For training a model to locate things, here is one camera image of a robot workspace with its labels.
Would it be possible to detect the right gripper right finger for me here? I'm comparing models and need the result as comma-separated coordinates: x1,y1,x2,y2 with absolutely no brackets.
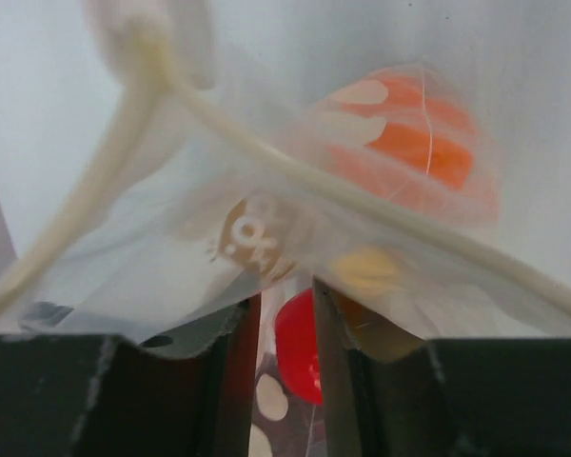
313,282,571,456

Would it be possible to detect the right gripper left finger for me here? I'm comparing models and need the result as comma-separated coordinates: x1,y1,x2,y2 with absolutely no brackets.
0,297,261,456

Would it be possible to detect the clear polka dot zip bag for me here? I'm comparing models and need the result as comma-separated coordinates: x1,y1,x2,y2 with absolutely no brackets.
0,1,571,456

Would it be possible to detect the red fake fruit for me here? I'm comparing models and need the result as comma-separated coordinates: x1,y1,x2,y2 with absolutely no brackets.
274,288,324,406

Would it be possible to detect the yellow fake fruit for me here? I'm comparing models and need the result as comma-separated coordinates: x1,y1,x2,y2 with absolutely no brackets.
329,247,402,295

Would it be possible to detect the orange fake fruit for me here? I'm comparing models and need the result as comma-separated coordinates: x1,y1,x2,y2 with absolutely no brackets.
309,64,500,228

